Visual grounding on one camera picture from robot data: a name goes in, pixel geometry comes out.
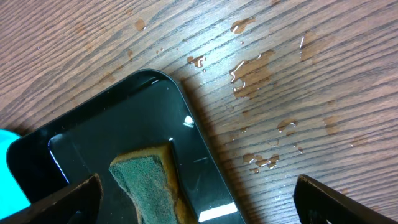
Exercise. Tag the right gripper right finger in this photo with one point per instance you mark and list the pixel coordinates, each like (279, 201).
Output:
(315, 202)

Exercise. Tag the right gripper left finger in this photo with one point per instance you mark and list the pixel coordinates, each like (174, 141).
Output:
(75, 203)

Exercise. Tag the green and yellow sponge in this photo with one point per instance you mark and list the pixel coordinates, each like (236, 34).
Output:
(150, 179)

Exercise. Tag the teal plastic tray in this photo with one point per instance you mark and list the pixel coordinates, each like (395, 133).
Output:
(13, 198)

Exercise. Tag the black rectangular water tray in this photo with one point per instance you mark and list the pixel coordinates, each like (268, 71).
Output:
(144, 109)

